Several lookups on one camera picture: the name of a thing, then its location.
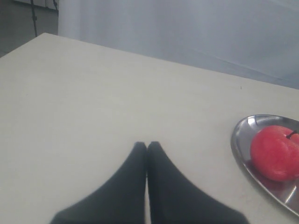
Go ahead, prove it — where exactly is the white backdrop cloth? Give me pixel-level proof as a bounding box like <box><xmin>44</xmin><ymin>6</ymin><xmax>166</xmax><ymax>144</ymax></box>
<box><xmin>58</xmin><ymin>0</ymin><xmax>299</xmax><ymax>89</ymax></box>

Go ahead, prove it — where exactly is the red apple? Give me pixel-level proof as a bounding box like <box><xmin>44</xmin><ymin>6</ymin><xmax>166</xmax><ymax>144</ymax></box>
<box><xmin>250</xmin><ymin>126</ymin><xmax>299</xmax><ymax>182</ymax></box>

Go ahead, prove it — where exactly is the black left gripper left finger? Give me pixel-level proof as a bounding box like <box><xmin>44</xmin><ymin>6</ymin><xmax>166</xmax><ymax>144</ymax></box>
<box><xmin>51</xmin><ymin>142</ymin><xmax>147</xmax><ymax>224</ymax></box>

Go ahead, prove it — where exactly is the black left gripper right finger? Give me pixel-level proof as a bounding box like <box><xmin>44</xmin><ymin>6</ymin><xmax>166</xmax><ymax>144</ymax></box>
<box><xmin>147</xmin><ymin>141</ymin><xmax>248</xmax><ymax>224</ymax></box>

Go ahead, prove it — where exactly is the black stand pole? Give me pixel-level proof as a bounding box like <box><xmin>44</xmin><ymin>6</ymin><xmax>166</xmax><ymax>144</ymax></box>
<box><xmin>30</xmin><ymin>0</ymin><xmax>37</xmax><ymax>37</ymax></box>

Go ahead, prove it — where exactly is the round silver metal plate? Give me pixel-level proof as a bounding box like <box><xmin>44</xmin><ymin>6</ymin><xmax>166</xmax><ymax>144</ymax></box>
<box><xmin>230</xmin><ymin>114</ymin><xmax>299</xmax><ymax>217</ymax></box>

